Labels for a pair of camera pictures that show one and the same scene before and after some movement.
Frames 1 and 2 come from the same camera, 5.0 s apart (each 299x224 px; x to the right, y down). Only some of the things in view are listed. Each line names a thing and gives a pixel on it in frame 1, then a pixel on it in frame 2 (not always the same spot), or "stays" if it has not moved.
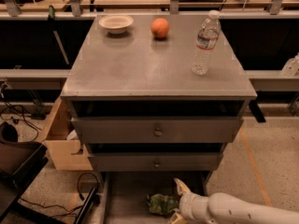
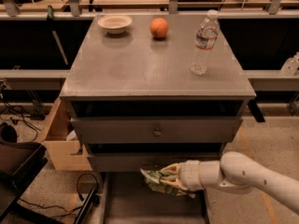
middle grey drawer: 156,161 stays
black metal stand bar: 85,206 stays
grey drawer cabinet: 134,99 stays
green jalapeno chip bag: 163,204 to 153,179
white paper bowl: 116,24 stays
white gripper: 188,204 to 190,175
